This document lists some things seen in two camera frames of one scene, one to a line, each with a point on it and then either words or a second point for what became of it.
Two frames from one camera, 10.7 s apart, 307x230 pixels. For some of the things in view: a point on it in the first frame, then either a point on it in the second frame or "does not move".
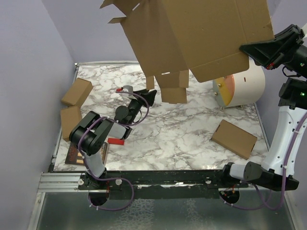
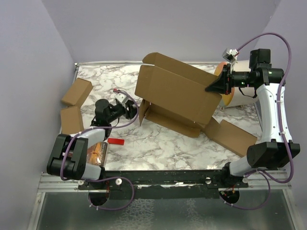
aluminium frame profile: [60, 182] does not move
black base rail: [158, 184] does not move
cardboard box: [79, 90] does not move
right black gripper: [273, 53] -> [221, 85]
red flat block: [115, 141] does not move
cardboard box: [171, 37] -> [173, 96]
